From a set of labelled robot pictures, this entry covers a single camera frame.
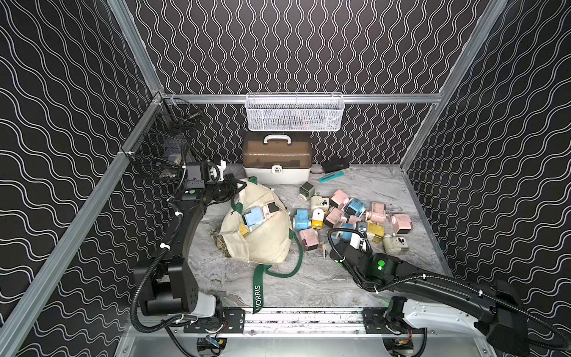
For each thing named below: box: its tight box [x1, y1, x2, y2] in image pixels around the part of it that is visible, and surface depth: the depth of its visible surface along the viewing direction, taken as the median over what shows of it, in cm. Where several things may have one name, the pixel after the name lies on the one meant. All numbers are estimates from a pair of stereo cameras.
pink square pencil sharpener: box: [391, 213, 414, 235], surface depth 96 cm
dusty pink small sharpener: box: [298, 228, 319, 251], surface depth 90 cm
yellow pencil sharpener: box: [311, 208, 325, 230], surface depth 94 cm
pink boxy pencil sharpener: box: [325, 206, 343, 225], surface depth 97 cm
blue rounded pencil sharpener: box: [294, 208, 311, 230], surface depth 96 cm
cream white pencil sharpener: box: [310, 195, 330, 211], surface depth 102 cm
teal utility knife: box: [318, 171, 345, 183], surface depth 118 cm
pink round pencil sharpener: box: [370, 201, 387, 224], surface depth 99 cm
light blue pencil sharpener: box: [243, 206, 264, 227], surface depth 96 cm
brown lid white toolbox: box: [242, 132, 313, 185], surface depth 105 cm
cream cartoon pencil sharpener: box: [382, 235, 410, 256], surface depth 90 cm
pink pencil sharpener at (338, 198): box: [329, 189, 350, 209], surface depth 103 cm
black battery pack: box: [321, 157, 351, 174], surface depth 123 cm
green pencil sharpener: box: [298, 181, 316, 203], surface depth 103 cm
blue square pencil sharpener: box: [342, 197, 366, 219], surface depth 100 cm
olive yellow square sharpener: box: [365, 220, 386, 244], surface depth 94 cm
